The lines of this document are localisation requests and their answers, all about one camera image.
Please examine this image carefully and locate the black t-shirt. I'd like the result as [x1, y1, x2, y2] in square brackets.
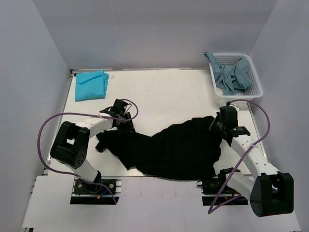
[96, 116, 222, 181]

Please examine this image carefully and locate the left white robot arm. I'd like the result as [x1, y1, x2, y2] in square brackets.
[50, 112, 134, 193]

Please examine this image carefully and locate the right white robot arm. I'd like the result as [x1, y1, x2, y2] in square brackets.
[208, 104, 294, 217]

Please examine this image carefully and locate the white plastic basket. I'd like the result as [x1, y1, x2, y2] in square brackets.
[204, 52, 263, 102]

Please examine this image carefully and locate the crumpled grey-blue t-shirt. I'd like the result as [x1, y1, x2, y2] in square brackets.
[204, 52, 253, 96]

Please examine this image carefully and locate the folded turquoise t-shirt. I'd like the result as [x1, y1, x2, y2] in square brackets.
[75, 70, 109, 102]

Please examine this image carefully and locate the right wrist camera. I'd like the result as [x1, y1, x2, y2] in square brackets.
[226, 101, 239, 112]

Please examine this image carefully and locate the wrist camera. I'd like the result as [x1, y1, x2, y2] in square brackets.
[100, 99, 132, 117]
[226, 101, 239, 112]

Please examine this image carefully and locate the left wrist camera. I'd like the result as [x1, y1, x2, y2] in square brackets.
[100, 99, 132, 117]

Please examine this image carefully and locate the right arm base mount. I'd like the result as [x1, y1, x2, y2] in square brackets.
[197, 169, 249, 206]

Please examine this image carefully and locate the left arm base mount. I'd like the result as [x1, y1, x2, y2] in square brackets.
[70, 177, 121, 205]

